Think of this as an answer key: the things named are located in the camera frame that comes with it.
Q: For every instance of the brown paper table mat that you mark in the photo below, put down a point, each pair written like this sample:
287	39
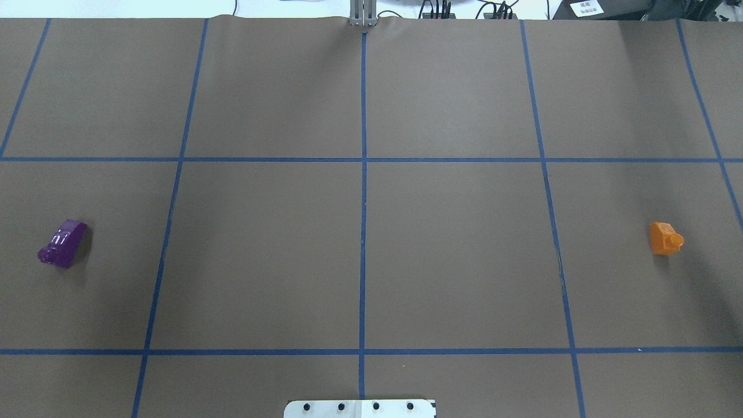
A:
296	209

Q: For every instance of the orange trapezoid block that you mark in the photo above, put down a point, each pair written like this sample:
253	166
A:
664	240

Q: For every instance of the purple trapezoid block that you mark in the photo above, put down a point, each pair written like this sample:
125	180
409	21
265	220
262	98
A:
63	245

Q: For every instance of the aluminium frame post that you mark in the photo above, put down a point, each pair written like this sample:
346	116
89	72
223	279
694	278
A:
363	13

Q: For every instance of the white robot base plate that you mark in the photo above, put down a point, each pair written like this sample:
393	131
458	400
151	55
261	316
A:
361	408

